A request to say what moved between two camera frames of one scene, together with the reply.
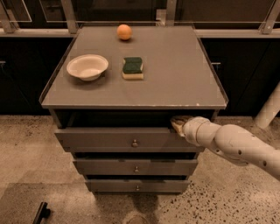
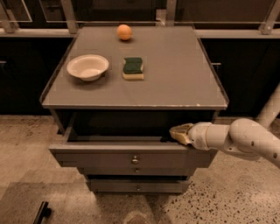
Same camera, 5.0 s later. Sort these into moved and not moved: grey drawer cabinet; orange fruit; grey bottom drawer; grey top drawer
Moved: grey top drawer
Not moved: grey drawer cabinet; grey bottom drawer; orange fruit
